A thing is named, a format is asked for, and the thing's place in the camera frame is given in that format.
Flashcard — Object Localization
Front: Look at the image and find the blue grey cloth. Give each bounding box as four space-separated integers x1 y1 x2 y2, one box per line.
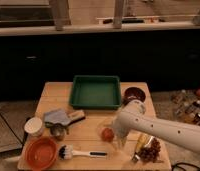
44 109 70 126

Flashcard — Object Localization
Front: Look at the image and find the white paper cup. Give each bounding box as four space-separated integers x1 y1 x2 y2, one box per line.
24 117 44 137

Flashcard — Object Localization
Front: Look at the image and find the red apple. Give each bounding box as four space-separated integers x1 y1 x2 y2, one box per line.
101 128 114 142

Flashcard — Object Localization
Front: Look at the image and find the wooden handled scrub brush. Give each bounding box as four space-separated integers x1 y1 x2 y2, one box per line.
68 110 86 125

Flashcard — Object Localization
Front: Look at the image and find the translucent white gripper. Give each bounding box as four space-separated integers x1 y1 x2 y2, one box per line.
97 118 130 149

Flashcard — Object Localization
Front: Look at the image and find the green plastic tray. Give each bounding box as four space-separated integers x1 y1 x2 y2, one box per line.
69 75 122 110

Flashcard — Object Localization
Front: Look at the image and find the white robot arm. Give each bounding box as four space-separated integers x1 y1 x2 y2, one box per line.
99 100 200 154

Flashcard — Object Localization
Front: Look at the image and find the yellow banana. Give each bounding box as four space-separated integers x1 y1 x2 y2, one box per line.
134 133 150 153

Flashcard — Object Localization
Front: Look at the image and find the white dish brush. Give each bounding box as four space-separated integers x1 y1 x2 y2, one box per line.
58 145 107 160

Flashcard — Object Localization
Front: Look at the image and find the orange plastic bowl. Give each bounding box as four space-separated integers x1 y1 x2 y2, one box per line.
25 137 58 171

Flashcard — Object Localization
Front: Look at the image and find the small metal cup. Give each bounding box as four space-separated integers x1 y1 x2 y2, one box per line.
50 124 66 141

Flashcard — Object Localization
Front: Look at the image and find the bunch of red grapes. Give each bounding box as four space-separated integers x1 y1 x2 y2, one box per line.
139 138 161 163

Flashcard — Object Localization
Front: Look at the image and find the dark red bowl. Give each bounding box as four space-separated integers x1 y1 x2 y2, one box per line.
123 87 146 105

